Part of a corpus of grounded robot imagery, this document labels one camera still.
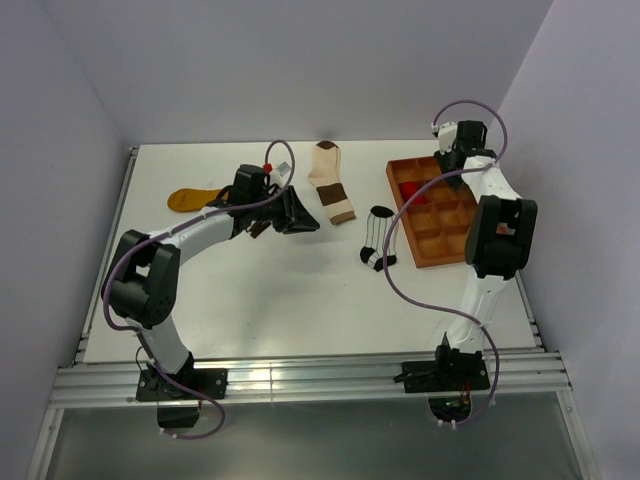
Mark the red christmas sock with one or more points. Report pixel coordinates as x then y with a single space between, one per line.
408 190

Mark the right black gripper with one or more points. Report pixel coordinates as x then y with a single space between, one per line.
442 158

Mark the aluminium front rail frame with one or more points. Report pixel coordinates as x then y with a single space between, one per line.
333 378

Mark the orange wooden compartment tray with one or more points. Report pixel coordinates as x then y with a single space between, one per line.
436 231

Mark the mustard yellow striped sock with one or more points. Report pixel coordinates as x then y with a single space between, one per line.
190 200

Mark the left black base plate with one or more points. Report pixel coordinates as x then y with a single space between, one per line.
152 387

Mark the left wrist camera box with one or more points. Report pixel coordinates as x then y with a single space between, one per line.
278 174

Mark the white black striped sock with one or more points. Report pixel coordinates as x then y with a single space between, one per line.
378 225

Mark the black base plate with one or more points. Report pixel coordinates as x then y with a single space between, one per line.
427 377
152 387

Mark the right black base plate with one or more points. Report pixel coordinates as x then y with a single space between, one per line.
427 377

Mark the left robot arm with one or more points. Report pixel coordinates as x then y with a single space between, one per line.
140 289

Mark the cream brown block sock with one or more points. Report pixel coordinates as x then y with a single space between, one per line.
325 178

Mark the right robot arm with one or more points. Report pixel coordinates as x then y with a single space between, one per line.
498 242

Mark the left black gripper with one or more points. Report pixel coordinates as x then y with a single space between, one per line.
295 218

